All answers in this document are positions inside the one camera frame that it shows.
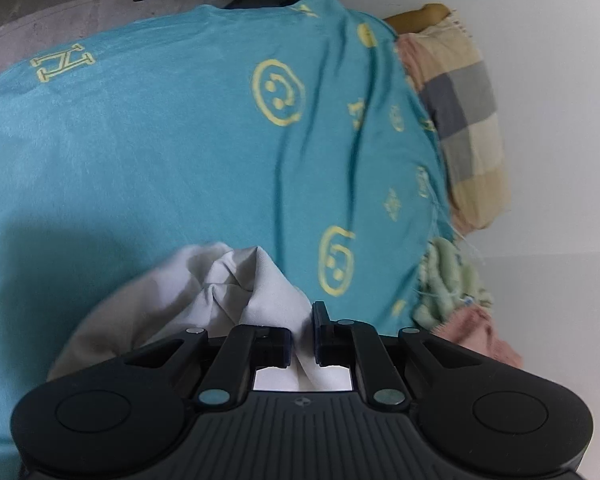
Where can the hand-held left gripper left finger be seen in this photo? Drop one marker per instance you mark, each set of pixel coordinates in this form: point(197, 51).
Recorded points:
point(280, 350)

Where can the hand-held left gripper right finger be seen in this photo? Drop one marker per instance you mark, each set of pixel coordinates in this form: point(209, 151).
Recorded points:
point(321, 342)

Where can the white garment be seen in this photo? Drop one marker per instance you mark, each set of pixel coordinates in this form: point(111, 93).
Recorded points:
point(220, 285)

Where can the green plush blanket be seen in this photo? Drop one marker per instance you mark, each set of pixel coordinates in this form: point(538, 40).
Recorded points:
point(450, 280)

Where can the pink plush cloth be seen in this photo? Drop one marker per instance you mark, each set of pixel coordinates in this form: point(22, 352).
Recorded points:
point(480, 332)

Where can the teal printed bed sheet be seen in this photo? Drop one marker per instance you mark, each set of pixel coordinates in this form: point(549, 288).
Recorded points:
point(155, 135)

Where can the plaid beige grey cloth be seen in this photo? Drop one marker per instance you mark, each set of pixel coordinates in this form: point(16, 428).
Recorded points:
point(465, 110)

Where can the mustard yellow pillow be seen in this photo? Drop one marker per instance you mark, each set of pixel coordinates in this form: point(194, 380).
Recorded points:
point(420, 16)

